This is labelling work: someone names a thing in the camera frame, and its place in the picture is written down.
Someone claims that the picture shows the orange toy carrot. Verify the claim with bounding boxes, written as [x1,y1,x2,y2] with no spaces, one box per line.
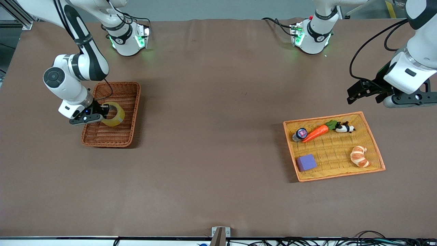
[302,120,338,144]

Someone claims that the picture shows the metal table edge bracket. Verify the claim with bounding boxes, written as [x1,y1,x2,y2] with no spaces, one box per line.
[211,227,231,246]

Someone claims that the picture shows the black left base cable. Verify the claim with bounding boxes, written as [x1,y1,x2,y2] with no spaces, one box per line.
[262,17,297,37]

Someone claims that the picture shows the brown wicker basket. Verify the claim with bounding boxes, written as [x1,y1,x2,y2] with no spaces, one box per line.
[81,82,141,148]

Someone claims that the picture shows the black cable bundle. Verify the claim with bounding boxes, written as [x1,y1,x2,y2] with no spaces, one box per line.
[224,231,437,246]

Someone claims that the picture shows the clear yellowish tape roll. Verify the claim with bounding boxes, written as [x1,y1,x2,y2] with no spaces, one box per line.
[101,101,125,127]

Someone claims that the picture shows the short black left arm cable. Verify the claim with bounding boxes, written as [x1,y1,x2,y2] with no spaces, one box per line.
[384,20,409,52]

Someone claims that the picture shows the aluminium frame profile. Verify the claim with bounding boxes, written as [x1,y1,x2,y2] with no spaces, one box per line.
[0,0,34,30]

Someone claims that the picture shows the purple cube block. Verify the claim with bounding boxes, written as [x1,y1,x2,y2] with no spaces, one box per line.
[296,154,318,172]

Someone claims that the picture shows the black right base cable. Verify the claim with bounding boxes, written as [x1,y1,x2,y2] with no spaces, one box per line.
[101,0,151,33]

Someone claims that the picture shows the black white panda toy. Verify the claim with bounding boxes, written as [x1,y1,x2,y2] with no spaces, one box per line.
[335,121,356,134]

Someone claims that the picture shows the orange woven basket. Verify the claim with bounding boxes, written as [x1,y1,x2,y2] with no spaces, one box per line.
[283,111,386,182]

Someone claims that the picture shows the toy croissant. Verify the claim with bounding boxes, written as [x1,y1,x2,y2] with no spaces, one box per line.
[350,146,370,168]

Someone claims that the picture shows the long black left arm cable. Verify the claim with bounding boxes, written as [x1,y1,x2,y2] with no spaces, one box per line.
[349,19,410,84]

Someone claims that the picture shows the small jar purple lid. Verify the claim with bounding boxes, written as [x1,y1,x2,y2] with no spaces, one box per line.
[292,128,308,142]

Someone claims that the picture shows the black base cable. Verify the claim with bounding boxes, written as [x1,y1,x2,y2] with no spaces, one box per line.
[101,0,151,33]
[262,17,297,37]

